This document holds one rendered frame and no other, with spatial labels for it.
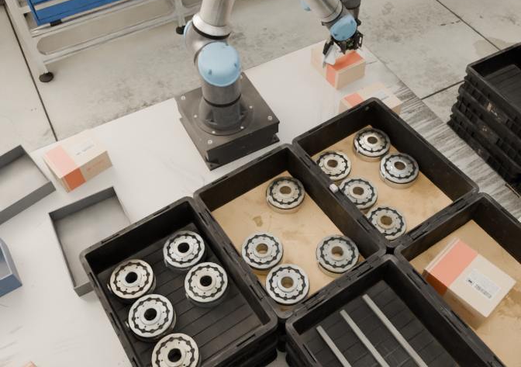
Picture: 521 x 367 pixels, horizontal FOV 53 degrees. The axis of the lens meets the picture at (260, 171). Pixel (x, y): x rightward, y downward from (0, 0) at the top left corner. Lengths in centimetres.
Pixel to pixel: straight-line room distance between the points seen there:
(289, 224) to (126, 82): 187
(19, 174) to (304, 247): 94
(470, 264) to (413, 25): 227
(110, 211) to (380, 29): 217
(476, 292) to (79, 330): 96
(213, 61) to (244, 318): 69
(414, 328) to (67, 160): 108
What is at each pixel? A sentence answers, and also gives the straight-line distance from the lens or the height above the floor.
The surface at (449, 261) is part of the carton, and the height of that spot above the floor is 90.
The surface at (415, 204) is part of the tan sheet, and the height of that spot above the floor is 83.
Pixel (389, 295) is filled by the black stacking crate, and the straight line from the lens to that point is 131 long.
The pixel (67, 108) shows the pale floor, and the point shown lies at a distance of 302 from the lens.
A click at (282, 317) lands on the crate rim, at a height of 93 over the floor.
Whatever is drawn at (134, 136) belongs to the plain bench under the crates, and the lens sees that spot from 179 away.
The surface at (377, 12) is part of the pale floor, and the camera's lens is 346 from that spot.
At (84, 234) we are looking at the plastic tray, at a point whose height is 70.
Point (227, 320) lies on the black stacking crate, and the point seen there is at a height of 83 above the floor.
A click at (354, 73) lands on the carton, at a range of 189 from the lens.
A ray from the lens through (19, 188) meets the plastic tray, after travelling 178.
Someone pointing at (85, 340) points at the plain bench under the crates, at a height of 70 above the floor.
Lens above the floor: 200
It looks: 53 degrees down
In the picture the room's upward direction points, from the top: 3 degrees counter-clockwise
